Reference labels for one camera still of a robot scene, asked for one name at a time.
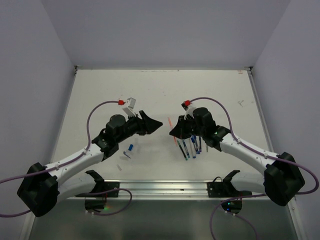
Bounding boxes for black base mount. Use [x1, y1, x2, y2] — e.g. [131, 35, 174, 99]
[206, 170, 252, 215]
[74, 169, 121, 216]

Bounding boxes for blue cap marker pen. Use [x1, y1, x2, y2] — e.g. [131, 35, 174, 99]
[190, 136, 197, 159]

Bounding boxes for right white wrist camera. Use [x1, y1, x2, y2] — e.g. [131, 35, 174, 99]
[181, 100, 196, 120]

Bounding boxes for blue clear gel pen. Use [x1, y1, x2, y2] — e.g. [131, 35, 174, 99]
[191, 135, 201, 154]

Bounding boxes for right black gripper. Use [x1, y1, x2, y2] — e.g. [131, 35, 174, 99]
[170, 113, 206, 139]

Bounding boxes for orange gel pen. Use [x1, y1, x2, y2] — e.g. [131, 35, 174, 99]
[167, 115, 178, 147]

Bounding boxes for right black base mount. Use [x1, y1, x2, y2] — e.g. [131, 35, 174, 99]
[206, 170, 252, 215]

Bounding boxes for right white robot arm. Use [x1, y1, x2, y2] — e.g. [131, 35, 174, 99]
[169, 107, 305, 206]

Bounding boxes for teal dark gel pen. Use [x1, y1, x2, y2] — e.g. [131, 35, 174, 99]
[177, 140, 188, 161]

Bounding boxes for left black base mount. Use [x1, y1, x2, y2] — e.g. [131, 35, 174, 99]
[74, 169, 121, 216]

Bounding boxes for aluminium front rail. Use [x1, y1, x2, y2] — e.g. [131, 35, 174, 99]
[31, 177, 295, 201]

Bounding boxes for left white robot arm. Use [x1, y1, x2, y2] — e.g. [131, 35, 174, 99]
[17, 110, 163, 217]

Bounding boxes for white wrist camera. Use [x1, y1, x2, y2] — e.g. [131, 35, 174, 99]
[181, 100, 196, 120]
[122, 97, 136, 117]

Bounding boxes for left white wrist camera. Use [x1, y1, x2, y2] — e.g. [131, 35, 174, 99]
[122, 97, 136, 117]

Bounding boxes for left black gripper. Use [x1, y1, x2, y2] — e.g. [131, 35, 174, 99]
[116, 110, 162, 143]

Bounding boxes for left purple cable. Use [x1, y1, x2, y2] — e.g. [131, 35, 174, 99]
[0, 99, 133, 218]

